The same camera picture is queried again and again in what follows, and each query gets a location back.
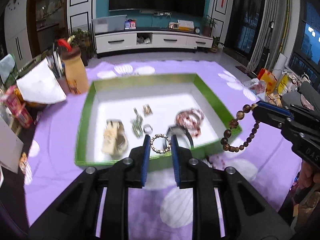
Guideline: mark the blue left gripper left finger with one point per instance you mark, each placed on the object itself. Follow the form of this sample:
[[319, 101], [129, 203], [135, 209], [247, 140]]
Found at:
[[145, 160]]

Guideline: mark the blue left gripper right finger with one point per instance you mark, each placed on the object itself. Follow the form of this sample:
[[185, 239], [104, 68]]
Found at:
[[175, 159]]

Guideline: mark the black wrist watch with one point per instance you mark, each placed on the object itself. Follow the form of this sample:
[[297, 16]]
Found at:
[[180, 132]]

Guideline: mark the beige wrist watch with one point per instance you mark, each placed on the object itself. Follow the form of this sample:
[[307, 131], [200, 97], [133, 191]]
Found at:
[[115, 142]]

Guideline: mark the small gold earring charm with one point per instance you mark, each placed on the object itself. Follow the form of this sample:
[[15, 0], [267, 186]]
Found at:
[[147, 110]]

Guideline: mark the green white shallow box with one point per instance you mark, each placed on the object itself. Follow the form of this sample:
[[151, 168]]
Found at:
[[121, 99]]

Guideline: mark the purple floral tablecloth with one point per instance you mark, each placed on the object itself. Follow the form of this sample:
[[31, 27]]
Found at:
[[160, 210]]

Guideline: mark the orange yellow gift bag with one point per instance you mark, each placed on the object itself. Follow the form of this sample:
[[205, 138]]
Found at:
[[268, 78]]

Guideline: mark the white plastic snack bag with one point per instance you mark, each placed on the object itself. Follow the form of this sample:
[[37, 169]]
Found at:
[[257, 87]]

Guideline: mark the tan bottle brown lid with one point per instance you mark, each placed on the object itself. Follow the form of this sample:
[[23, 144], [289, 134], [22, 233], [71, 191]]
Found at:
[[75, 72]]

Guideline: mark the white tv cabinet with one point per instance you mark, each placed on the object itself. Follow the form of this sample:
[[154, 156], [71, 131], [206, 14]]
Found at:
[[149, 39]]

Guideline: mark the white paper sheet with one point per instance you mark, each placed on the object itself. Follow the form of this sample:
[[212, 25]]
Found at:
[[41, 86]]

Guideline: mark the potted plant in black planter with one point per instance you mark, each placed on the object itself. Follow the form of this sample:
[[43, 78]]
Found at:
[[83, 39]]

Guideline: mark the yellow white box on cabinet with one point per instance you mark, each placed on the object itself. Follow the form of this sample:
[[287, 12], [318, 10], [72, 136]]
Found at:
[[185, 25]]

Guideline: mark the clear plastic storage bin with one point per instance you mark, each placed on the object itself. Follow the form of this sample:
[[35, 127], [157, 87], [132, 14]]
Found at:
[[109, 24]]

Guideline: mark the potted plant by cabinet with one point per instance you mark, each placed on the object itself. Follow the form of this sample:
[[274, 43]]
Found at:
[[208, 24]]

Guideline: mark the pink snack box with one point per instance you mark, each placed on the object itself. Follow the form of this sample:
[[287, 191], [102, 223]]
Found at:
[[18, 109]]

